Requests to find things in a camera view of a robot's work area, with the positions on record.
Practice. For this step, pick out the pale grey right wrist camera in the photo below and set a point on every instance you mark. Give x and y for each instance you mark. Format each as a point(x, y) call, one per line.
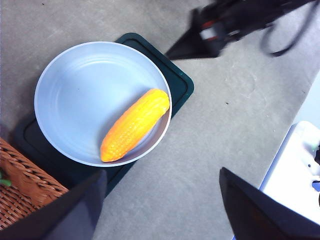
point(208, 32)

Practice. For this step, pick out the white blue-edged base panel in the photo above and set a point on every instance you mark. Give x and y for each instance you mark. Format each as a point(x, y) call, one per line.
point(287, 162)

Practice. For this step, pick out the green plastic vegetable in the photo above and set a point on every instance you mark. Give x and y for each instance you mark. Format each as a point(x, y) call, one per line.
point(5, 182)

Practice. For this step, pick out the brown wicker basket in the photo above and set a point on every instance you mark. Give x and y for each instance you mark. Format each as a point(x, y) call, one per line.
point(25, 180)

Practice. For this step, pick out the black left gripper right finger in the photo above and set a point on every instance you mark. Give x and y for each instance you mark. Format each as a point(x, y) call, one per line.
point(262, 217)

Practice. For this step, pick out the light blue plate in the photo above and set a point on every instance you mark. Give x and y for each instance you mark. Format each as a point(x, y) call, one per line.
point(82, 95)

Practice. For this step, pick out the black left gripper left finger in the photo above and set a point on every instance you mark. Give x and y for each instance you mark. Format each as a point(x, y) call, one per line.
point(62, 215)

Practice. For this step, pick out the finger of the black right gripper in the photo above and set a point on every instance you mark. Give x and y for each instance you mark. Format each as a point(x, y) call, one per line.
point(190, 30)
point(195, 51)

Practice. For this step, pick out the yellow corn cob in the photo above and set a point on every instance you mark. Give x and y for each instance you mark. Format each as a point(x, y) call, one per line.
point(135, 125)

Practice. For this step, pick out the dark rectangular tray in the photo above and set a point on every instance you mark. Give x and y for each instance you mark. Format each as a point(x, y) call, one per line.
point(180, 82)

